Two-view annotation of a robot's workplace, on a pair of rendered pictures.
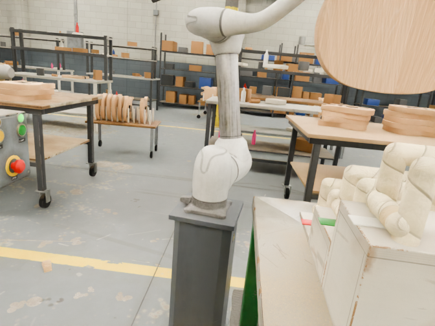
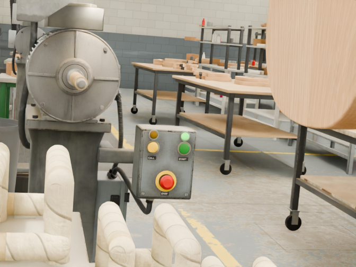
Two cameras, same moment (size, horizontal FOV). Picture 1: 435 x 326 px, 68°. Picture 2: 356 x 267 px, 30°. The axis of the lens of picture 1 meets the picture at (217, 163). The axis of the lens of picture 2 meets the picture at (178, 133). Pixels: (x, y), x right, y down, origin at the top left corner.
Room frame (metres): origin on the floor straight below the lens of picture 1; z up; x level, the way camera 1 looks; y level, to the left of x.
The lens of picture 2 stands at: (0.34, -1.18, 1.37)
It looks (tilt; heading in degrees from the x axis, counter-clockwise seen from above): 8 degrees down; 73
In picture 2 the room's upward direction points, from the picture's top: 5 degrees clockwise
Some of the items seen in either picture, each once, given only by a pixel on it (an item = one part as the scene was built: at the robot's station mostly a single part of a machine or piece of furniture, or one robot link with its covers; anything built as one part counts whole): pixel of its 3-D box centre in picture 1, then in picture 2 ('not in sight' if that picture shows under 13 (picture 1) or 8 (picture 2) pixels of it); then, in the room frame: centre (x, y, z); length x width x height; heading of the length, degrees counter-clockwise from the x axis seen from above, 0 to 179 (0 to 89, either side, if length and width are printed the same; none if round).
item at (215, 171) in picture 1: (213, 171); not in sight; (1.31, 0.02, 0.87); 0.18 x 0.16 x 0.22; 153
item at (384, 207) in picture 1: (386, 211); (25, 204); (0.41, -0.24, 1.12); 0.11 x 0.03 x 0.03; 176
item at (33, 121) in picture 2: not in sight; (65, 116); (0.60, 0.86, 1.11); 0.36 x 0.24 x 0.04; 87
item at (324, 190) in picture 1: (324, 200); not in sight; (0.77, -0.28, 0.99); 0.03 x 0.03 x 0.09
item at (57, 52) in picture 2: not in sight; (71, 72); (0.60, 0.80, 1.25); 0.41 x 0.27 x 0.26; 87
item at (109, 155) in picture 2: not in sight; (130, 156); (0.78, 0.70, 1.02); 0.19 x 0.04 x 0.04; 177
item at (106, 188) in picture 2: not in sight; (110, 173); (0.75, 0.85, 0.93); 0.15 x 0.10 x 0.55; 87
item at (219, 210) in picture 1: (204, 200); not in sight; (1.31, 0.04, 0.73); 0.22 x 0.18 x 0.06; 79
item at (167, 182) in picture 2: (15, 165); (166, 181); (0.85, 0.57, 0.97); 0.04 x 0.04 x 0.04; 87
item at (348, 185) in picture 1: (347, 195); (162, 244); (0.61, -0.27, 1.07); 0.03 x 0.03 x 0.09
